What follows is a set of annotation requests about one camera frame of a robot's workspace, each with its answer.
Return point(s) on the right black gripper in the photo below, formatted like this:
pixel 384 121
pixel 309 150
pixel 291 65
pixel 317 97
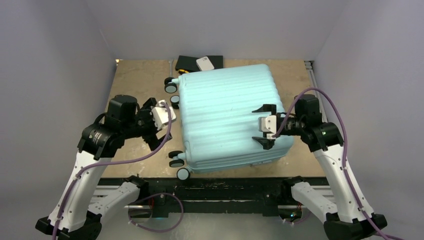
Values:
pixel 266 108

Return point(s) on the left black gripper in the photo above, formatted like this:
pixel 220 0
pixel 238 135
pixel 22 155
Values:
pixel 151 138

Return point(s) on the light blue suitcase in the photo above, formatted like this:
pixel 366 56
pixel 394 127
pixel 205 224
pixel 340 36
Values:
pixel 217 123

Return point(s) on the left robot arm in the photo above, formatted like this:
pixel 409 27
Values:
pixel 75 217

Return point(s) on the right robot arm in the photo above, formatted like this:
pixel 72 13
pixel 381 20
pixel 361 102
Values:
pixel 349 217

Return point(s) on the silver metal wrench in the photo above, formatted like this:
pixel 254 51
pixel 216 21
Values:
pixel 170 62

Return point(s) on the white power bank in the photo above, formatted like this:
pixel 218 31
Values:
pixel 204 64

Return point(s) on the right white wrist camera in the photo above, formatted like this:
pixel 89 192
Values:
pixel 268 126

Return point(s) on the black metal base rail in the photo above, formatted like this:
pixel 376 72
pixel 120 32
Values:
pixel 267 196

